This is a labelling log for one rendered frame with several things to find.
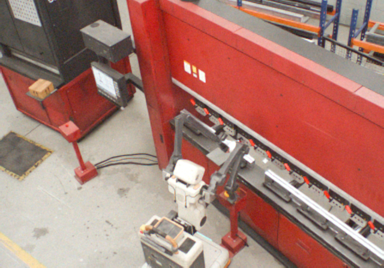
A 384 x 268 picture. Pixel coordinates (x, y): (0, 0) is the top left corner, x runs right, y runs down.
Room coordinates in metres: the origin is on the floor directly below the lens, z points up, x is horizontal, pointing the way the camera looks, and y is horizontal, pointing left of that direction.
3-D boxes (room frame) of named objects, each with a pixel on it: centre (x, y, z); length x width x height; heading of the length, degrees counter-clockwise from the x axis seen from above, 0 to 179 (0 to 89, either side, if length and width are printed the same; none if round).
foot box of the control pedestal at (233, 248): (2.66, -0.29, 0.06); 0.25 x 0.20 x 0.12; 127
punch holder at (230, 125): (3.13, -0.38, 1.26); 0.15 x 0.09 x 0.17; 35
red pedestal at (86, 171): (3.90, 1.34, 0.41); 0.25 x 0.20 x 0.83; 125
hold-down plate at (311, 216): (2.25, -0.93, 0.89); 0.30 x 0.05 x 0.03; 35
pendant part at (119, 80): (3.78, 0.73, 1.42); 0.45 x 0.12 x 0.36; 40
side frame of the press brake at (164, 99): (4.01, 0.02, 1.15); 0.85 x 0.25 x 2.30; 125
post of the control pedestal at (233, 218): (2.68, -0.32, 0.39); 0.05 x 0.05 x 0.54; 37
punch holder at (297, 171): (2.47, -0.84, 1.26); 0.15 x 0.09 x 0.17; 35
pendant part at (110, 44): (3.87, 0.69, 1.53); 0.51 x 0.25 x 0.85; 40
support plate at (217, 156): (3.02, -0.28, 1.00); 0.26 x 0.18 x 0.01; 125
